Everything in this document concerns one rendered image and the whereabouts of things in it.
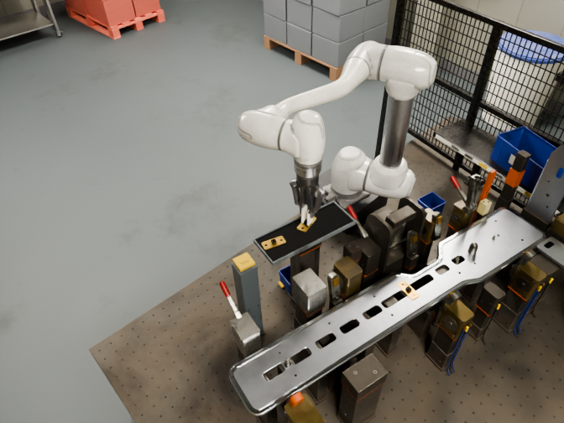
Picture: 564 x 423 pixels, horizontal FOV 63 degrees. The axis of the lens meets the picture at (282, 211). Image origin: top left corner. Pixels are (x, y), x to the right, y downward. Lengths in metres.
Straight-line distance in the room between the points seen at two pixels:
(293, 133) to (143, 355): 1.12
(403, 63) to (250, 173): 2.25
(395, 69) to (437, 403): 1.23
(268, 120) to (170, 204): 2.29
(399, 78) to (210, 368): 1.32
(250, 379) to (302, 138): 0.77
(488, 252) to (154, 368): 1.40
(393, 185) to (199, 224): 1.71
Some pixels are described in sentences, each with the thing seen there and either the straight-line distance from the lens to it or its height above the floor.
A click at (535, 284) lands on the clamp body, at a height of 1.02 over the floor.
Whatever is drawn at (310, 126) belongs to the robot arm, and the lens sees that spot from 1.36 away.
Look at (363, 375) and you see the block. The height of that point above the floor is 1.03.
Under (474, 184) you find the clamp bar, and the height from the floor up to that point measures 1.19.
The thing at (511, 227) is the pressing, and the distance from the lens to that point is 2.13.
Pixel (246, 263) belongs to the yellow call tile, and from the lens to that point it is 1.61.
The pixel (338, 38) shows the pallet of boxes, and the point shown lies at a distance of 4.89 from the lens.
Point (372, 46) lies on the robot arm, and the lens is 1.85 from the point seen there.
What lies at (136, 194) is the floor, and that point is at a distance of 3.82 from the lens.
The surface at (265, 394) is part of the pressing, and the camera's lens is 1.54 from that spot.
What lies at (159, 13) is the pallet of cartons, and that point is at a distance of 6.77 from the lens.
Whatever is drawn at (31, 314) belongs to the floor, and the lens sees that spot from 3.30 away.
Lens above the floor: 2.39
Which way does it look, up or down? 44 degrees down
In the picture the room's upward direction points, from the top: 2 degrees counter-clockwise
